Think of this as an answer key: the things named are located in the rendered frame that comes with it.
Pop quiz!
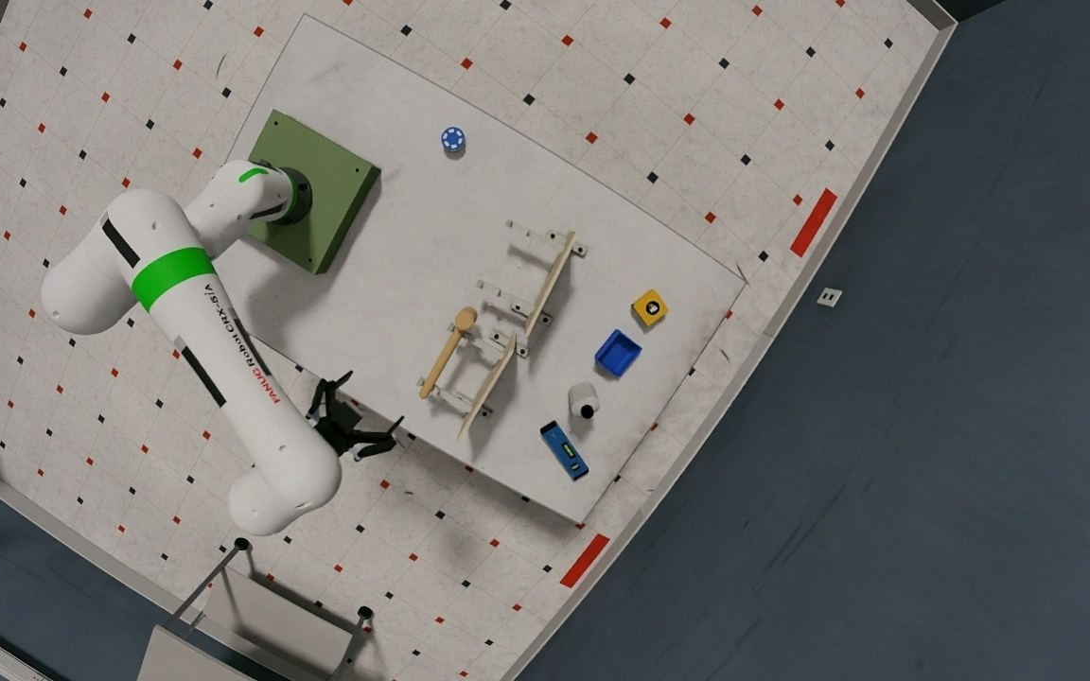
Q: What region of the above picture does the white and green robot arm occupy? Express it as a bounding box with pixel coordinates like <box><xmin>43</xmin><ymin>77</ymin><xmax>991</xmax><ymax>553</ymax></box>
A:
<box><xmin>43</xmin><ymin>159</ymin><xmax>343</xmax><ymax>536</ymax></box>

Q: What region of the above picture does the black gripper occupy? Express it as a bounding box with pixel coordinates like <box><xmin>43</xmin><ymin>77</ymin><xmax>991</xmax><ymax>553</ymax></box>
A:
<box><xmin>306</xmin><ymin>370</ymin><xmax>405</xmax><ymax>462</ymax></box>

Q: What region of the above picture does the white bottle with black cap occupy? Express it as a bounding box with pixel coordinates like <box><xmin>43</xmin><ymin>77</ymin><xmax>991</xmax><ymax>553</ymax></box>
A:
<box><xmin>568</xmin><ymin>381</ymin><xmax>600</xmax><ymax>419</ymax></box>

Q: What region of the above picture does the blue plastic stacking bin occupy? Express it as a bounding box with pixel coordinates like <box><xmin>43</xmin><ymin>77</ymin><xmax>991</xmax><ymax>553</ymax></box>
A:
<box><xmin>595</xmin><ymin>329</ymin><xmax>642</xmax><ymax>377</ymax></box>

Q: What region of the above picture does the blue spirit level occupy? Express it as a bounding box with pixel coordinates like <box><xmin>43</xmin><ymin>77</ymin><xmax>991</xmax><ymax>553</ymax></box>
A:
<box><xmin>540</xmin><ymin>419</ymin><xmax>589</xmax><ymax>481</ymax></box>

